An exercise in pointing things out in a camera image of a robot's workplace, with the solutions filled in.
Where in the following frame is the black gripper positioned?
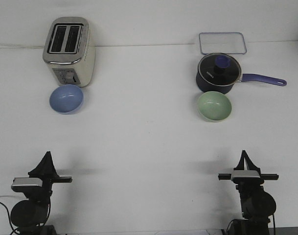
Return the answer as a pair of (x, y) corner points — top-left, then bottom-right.
(218, 150), (278, 185)
(28, 151), (72, 192)

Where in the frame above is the green bowl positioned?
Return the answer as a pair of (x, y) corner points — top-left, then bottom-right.
(197, 91), (232, 122)

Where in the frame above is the blue bowl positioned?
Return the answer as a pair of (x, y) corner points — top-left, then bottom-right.
(49, 84), (84, 115)

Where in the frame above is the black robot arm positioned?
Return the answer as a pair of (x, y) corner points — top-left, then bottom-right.
(218, 150), (279, 235)
(10, 151), (72, 235)

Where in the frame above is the dark blue saucepan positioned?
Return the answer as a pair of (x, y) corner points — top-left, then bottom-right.
(196, 73), (287, 94)

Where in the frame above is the glass pot lid blue knob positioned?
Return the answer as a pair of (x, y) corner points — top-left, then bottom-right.
(198, 53), (242, 87)

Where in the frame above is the silver cream two-slot toaster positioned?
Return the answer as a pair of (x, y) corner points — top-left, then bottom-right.
(43, 17), (96, 87)

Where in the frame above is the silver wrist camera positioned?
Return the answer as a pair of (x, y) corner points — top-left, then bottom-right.
(11, 177), (43, 192)
(231, 170), (260, 184)

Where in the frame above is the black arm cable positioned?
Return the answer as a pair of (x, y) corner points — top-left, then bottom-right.
(226, 213), (277, 235)
(0, 195), (20, 235)

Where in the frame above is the white toaster power cord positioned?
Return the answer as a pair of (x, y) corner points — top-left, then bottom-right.
(0, 43), (46, 48)

